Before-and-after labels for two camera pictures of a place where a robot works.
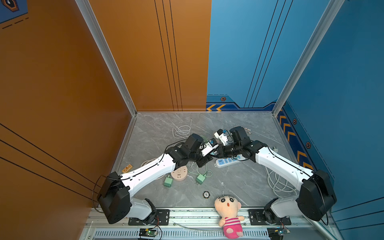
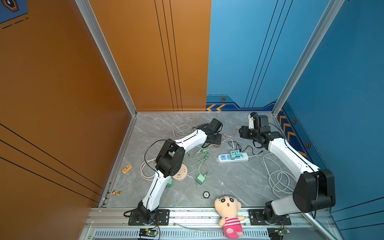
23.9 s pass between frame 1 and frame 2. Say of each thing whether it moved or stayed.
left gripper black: moved
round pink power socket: stayed
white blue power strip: moved
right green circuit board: stayed
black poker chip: stayed
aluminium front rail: stayed
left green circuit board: stayed
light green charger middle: stayed
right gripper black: moved
